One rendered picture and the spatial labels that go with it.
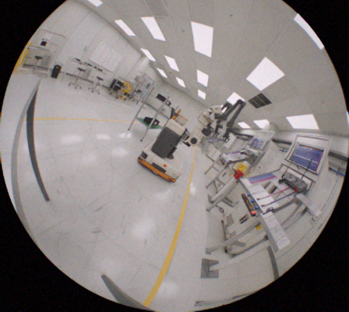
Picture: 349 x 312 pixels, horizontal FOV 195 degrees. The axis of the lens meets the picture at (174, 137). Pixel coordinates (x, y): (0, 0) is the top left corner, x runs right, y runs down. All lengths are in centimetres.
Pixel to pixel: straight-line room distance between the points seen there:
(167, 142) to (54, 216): 142
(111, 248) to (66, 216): 39
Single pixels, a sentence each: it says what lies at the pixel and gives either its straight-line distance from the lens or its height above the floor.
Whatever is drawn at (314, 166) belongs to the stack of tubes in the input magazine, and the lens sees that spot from 159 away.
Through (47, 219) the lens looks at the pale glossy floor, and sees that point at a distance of 99.
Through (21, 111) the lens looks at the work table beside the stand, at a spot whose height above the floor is 80.
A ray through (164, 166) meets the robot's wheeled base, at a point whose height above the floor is 23.
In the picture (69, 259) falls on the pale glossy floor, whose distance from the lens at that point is 94.
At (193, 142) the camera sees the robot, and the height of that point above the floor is 70.
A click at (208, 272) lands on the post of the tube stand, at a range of 135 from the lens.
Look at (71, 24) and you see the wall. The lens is 580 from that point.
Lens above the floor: 92
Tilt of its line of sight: 12 degrees down
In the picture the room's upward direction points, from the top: 35 degrees clockwise
